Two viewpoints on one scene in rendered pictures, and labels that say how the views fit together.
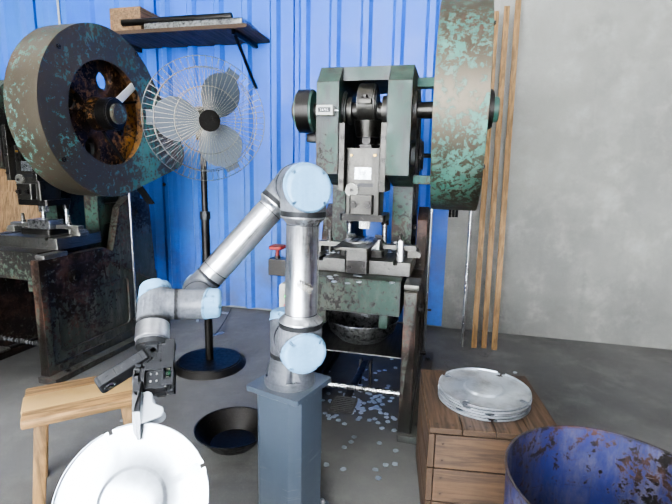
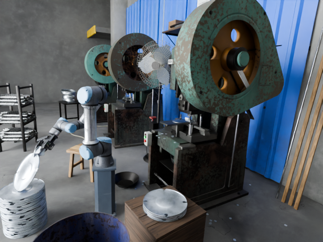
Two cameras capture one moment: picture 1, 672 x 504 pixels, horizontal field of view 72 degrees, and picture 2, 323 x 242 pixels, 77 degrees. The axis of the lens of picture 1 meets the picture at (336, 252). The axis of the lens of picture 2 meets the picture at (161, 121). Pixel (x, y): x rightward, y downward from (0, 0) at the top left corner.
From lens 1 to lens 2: 142 cm
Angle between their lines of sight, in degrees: 45
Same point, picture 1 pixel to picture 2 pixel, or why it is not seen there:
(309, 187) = (81, 95)
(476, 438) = (134, 216)
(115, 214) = (147, 97)
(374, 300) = (172, 149)
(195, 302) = (64, 126)
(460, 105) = (181, 60)
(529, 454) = (107, 224)
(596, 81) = not seen: outside the picture
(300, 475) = (97, 196)
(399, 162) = not seen: hidden behind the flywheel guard
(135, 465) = (31, 163)
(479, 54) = (190, 33)
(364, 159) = not seen: hidden behind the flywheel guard
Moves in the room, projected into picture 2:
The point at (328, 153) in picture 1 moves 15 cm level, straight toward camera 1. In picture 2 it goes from (173, 80) to (161, 80)
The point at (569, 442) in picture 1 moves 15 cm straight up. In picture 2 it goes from (122, 231) to (122, 204)
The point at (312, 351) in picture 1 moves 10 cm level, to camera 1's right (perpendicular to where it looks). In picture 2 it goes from (85, 152) to (91, 157)
